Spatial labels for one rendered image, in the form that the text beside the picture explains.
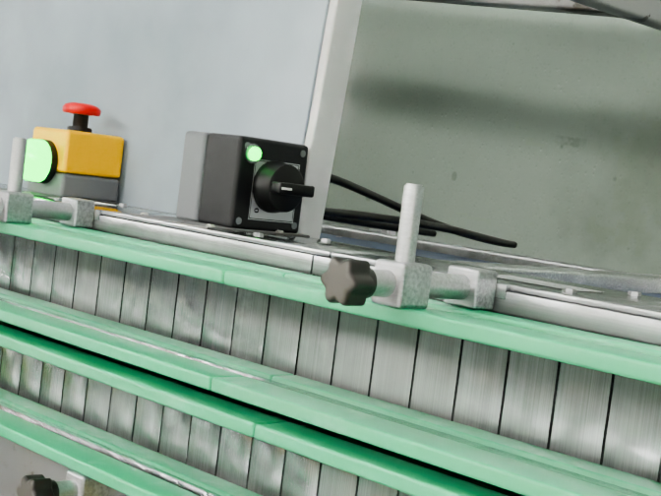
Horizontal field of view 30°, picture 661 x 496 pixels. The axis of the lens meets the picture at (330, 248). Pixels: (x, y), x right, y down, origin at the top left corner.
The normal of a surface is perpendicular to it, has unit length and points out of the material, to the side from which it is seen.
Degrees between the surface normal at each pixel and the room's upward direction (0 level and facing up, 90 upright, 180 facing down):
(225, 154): 0
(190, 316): 0
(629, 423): 0
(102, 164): 90
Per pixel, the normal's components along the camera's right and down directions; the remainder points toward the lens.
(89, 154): 0.69, 0.12
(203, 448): -0.72, -0.05
